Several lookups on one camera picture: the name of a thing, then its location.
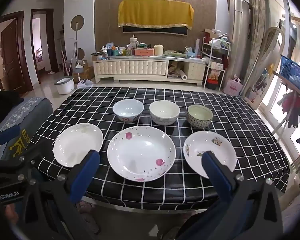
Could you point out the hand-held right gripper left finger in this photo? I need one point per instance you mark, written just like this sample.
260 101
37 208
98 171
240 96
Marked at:
86 172

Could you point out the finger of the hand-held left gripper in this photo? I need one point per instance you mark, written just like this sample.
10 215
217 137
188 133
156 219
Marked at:
8 133
17 163

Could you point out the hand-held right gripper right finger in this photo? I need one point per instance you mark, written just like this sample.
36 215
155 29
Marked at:
217 172

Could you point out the white plate with green prints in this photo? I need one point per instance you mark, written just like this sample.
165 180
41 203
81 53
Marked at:
210 152

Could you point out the plain white plate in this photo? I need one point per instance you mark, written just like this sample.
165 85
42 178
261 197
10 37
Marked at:
76 145

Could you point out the large pink flowered plate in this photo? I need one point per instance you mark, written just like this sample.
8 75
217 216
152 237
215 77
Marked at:
140 152

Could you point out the small patterned bowl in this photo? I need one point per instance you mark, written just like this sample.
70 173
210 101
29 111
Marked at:
199 116

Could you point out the white bowl with red flowers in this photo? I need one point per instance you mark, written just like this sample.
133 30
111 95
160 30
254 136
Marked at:
128 108

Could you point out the white bowl with grey pattern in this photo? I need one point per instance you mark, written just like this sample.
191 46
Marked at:
164 111

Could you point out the person's left hand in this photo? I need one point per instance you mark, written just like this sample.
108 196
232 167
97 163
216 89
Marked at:
10 211

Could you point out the black cloth with yellow print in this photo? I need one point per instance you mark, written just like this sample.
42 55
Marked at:
18 143

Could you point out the grey flowered sofa cover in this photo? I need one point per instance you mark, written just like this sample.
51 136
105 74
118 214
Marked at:
27 115

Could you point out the black garment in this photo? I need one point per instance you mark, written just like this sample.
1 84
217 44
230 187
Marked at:
2 100

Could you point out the person's shoe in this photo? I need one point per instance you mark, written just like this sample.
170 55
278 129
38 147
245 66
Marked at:
88 215

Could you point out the black checked tablecloth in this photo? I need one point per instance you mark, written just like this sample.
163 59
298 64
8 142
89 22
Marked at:
240 120

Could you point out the white mop bucket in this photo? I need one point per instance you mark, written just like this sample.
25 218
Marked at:
64 86

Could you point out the brown wooden door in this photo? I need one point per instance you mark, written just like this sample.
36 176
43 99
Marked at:
11 55

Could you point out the pink bag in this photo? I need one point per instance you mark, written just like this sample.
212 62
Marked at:
232 87

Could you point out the white dustpan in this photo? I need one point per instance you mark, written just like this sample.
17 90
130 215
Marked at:
85 83

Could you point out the cardboard boxes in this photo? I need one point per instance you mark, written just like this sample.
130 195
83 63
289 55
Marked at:
86 73

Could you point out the red hanging garments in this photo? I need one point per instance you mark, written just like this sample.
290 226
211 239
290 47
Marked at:
292 107

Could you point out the white paper roll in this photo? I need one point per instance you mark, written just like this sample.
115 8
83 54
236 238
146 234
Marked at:
184 75

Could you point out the white metal shelf rack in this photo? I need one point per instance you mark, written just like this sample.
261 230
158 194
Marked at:
216 65

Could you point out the white flat mop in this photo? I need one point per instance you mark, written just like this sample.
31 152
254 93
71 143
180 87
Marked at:
76 45

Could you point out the clothes drying rack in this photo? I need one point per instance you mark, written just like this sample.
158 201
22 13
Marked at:
290 85

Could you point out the cream TV cabinet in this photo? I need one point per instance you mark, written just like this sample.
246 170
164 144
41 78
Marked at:
130 67

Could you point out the arched standing mirror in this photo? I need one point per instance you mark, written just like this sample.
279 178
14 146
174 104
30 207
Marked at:
267 62

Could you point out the blue basin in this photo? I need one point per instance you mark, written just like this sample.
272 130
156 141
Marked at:
191 53

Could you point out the blue plastic basket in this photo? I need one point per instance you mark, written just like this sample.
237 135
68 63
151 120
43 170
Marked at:
293 72

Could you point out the green tray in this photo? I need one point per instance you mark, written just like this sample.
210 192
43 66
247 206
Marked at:
174 53

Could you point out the pink box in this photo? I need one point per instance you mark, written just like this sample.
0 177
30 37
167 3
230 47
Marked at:
144 52

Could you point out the cream jar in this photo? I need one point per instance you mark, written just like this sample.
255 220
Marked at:
158 50

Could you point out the tower air conditioner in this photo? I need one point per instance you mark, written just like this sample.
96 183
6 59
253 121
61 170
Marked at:
238 37

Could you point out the white bottle with straw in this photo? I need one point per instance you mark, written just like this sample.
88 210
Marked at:
133 42

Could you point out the patterned curtain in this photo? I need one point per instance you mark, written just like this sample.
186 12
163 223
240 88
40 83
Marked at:
256 10

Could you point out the yellow cloth cover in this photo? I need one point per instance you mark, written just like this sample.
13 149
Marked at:
155 12

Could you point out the brown door frame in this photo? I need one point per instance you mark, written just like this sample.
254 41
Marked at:
51 40

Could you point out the round brown wall decor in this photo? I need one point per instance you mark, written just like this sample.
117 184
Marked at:
81 53
78 21

